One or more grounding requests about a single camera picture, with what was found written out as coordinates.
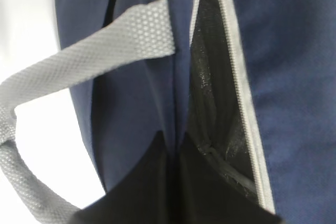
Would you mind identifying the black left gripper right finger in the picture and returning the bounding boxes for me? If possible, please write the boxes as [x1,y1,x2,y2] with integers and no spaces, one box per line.
[175,133,281,223]

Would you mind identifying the navy insulated lunch bag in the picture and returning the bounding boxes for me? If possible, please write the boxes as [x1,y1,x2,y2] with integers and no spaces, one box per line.
[1,0,335,223]

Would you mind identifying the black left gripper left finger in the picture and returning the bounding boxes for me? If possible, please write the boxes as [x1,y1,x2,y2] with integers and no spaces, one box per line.
[68,132,171,224]

